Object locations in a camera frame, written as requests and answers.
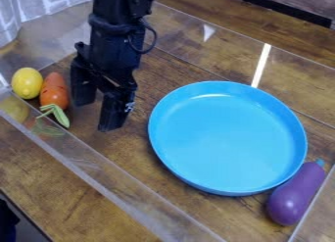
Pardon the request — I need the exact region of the blue round tray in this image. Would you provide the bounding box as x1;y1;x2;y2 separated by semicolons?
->
148;81;307;196

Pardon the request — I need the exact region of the orange toy carrot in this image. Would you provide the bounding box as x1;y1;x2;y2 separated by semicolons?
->
39;72;71;127

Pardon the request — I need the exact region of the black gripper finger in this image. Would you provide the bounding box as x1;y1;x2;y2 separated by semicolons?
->
71;58;97;106
99;83;137;132

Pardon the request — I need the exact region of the yellow toy lemon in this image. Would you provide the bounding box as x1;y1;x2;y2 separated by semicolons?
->
11;68;43;99

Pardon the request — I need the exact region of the clear acrylic enclosure wall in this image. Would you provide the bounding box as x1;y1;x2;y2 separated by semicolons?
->
0;0;335;242

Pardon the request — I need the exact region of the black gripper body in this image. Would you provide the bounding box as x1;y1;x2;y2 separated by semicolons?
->
72;0;153;88

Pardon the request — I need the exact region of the purple toy eggplant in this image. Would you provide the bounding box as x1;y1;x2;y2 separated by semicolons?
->
267;159;326;225

